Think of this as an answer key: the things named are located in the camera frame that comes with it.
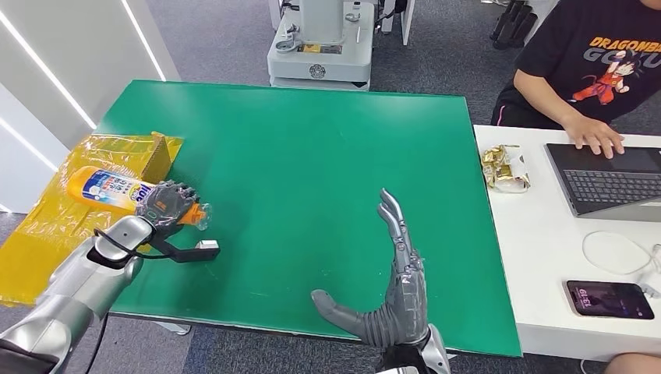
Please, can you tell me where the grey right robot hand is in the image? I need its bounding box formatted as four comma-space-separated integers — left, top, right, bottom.
310, 188, 430, 348

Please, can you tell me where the person's right hand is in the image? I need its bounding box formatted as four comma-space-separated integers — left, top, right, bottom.
563, 115, 627, 160

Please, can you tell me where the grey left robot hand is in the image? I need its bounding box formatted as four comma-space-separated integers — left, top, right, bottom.
134, 180, 201, 241

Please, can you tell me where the orange detergent bottle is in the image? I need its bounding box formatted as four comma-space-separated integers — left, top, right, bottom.
67, 165, 214, 232

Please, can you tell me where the grey laptop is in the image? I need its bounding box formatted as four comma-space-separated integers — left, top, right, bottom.
543, 143, 661, 224

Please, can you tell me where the person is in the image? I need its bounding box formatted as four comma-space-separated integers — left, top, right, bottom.
490, 0, 661, 160

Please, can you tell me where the gold snack wrapper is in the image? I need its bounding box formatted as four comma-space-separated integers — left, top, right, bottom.
480, 143, 532, 195

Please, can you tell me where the white table foot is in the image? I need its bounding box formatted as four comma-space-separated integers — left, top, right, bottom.
148, 319, 193, 337

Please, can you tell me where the yellow film wrapped cardboard box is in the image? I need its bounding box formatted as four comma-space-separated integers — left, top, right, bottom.
0, 131, 186, 307

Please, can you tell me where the white desk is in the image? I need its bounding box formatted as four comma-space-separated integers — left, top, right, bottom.
472, 125, 661, 363

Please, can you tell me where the black chair base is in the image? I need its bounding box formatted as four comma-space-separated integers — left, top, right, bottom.
489, 0, 541, 51

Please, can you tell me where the green table mat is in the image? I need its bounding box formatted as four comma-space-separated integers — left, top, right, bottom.
95, 79, 523, 358

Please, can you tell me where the black smartphone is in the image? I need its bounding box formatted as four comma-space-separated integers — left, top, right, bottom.
563, 279, 656, 322

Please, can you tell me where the white machine stand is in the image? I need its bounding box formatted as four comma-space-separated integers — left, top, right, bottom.
267, 0, 376, 93

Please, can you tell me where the white panel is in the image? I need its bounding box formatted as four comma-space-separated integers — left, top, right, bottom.
379, 0, 417, 47

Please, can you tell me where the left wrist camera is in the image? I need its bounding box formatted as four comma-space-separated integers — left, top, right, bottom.
150, 235, 222, 265

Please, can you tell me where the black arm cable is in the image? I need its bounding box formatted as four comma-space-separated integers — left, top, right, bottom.
92, 227, 157, 261

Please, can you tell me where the white charging cable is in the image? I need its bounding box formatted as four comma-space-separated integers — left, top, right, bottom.
581, 230, 661, 301

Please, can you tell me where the black hanging cable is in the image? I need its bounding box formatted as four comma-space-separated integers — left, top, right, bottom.
83, 312, 111, 374

